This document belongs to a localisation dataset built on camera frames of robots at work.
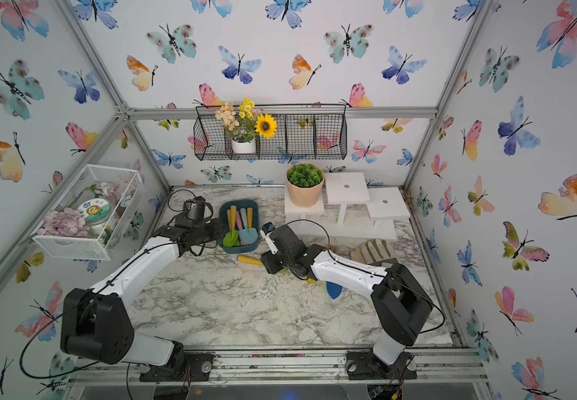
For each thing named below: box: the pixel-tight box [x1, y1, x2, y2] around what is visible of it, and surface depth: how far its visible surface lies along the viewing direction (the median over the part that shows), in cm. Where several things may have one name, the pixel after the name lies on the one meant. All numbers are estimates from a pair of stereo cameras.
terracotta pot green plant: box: [285, 162, 325, 208], surface depth 88 cm
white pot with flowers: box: [215, 97, 279, 155], surface depth 86 cm
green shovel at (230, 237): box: [222, 205, 240, 248], surface depth 106 cm
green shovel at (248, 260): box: [236, 255, 264, 266], surface depth 97 cm
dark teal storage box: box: [239, 199, 261, 255], surface depth 102 cm
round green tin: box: [78, 197, 112, 225], surface depth 67 cm
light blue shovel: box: [238, 207, 259, 245], surface depth 104 cm
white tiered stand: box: [284, 171, 412, 240], surface depth 96 cm
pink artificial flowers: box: [36, 207, 91, 238], surface depth 61 cm
